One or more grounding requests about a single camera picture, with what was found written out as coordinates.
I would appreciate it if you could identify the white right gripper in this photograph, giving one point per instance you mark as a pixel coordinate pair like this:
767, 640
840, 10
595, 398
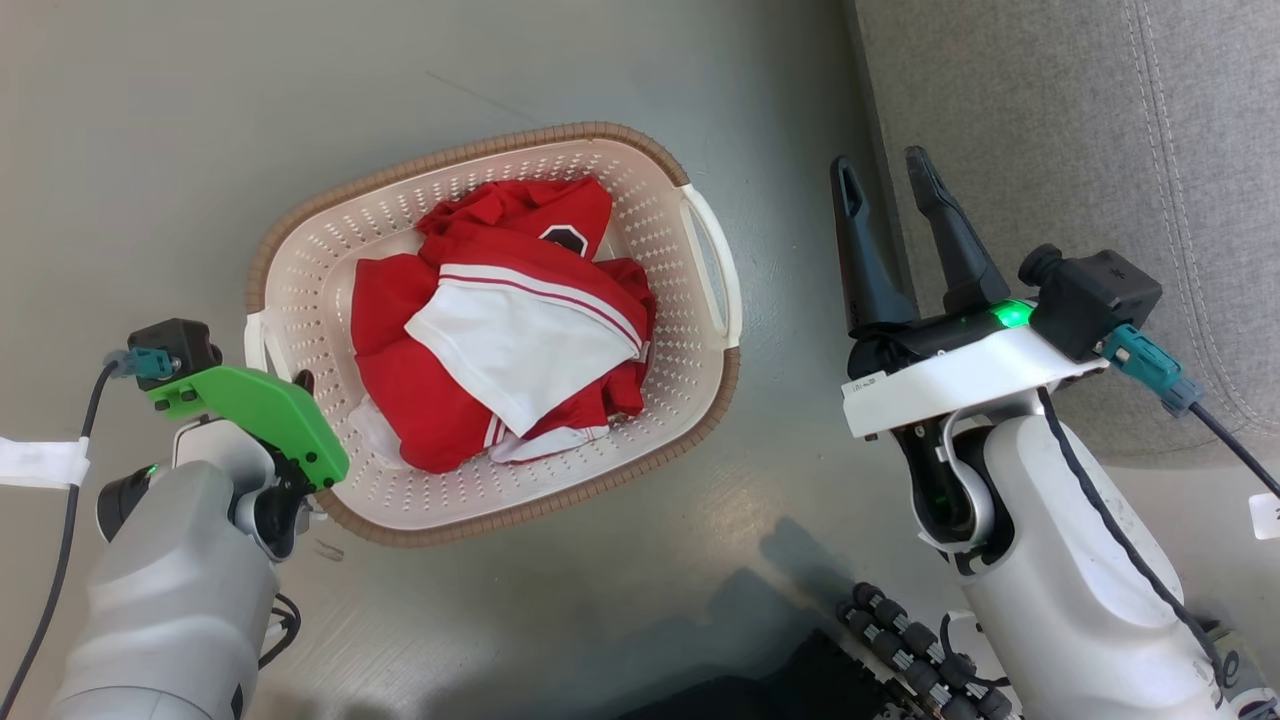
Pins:
950, 375

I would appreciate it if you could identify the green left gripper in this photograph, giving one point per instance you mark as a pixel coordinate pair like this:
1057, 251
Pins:
260, 410

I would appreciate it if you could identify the beige perforated laundry basket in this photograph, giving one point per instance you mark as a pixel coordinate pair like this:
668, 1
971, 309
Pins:
330, 260

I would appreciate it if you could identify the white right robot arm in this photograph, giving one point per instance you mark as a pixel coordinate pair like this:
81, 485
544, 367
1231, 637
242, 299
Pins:
1060, 570

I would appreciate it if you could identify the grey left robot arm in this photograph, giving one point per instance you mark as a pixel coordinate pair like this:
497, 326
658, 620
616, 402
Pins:
170, 600

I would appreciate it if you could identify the black robot base with connectors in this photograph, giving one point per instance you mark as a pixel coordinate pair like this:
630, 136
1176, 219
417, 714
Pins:
850, 680

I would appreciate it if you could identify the red sports garment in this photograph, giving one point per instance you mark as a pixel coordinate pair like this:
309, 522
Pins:
400, 350

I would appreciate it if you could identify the grey fabric sofa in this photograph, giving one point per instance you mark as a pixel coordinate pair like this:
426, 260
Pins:
1080, 150

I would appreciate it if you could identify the white garment with red stripes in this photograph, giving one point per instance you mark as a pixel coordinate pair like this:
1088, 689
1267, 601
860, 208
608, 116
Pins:
520, 350

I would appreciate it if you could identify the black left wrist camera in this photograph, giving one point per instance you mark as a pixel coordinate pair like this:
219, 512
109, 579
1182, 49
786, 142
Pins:
180, 340

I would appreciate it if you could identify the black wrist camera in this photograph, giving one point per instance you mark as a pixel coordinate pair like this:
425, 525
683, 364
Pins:
1095, 295
180, 340

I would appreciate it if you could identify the teal left camera connector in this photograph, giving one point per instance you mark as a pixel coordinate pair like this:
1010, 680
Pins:
150, 362

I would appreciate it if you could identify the teal camera connector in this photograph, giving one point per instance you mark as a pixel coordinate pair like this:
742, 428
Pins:
1150, 365
150, 362

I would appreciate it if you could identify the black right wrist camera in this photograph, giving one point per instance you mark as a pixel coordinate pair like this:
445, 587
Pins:
1095, 295

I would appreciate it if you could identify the teal right camera connector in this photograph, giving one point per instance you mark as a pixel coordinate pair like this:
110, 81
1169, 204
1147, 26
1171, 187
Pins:
1150, 365

